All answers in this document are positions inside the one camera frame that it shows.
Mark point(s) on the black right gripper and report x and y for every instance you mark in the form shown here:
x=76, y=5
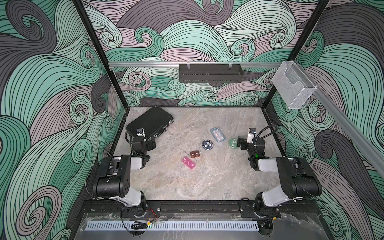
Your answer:
x=243, y=143

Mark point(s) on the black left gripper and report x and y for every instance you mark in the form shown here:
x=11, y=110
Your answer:
x=149, y=146

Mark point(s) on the green round pillbox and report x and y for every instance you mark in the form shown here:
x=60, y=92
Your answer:
x=233, y=143

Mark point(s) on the clear blue rectangular pillbox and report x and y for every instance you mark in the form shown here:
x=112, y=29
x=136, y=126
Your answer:
x=218, y=135

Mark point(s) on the pink three-compartment pillbox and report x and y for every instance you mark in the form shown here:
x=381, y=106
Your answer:
x=188, y=162

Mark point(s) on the blue round pillbox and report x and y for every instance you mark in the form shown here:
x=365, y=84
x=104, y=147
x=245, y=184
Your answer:
x=207, y=145

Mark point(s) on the dark red two-compartment pillbox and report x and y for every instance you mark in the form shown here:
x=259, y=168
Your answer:
x=195, y=154

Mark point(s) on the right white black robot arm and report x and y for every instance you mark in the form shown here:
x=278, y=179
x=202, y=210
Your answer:
x=297, y=179

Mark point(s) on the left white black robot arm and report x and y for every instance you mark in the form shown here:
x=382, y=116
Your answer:
x=113, y=180

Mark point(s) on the black hard case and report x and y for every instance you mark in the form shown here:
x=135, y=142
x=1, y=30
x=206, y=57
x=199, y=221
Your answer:
x=155, y=121

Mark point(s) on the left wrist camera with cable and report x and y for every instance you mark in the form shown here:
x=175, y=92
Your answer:
x=139, y=133

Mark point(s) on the clear plastic wall bin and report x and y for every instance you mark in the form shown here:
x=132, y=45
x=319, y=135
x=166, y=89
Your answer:
x=293, y=84

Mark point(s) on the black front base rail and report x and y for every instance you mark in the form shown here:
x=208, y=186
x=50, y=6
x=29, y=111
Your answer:
x=166, y=209

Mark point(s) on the aluminium wall rail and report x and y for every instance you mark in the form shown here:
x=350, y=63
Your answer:
x=152, y=64

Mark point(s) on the black wall-mounted tray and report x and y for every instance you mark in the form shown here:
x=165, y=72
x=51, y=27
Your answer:
x=210, y=73

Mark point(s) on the white slotted cable duct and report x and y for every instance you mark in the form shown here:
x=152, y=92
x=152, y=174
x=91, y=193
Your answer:
x=175, y=226

